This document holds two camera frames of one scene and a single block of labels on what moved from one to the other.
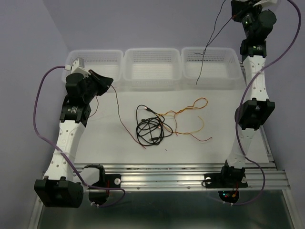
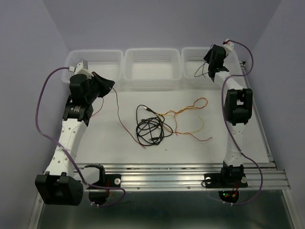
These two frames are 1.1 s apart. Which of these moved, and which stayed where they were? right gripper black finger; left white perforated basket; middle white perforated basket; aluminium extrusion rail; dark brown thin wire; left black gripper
Moved: dark brown thin wire; right gripper black finger
Stayed: middle white perforated basket; left black gripper; left white perforated basket; aluminium extrusion rail
